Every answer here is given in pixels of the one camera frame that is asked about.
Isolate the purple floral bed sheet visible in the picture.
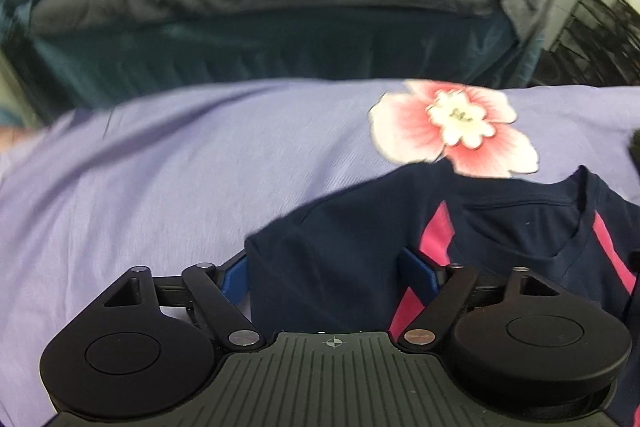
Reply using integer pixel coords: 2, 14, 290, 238
1, 80, 639, 426

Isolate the navy cartoon print sweatshirt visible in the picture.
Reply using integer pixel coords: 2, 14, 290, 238
243, 158, 640, 341

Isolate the black wire rack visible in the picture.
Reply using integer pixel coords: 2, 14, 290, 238
530, 0, 639, 88

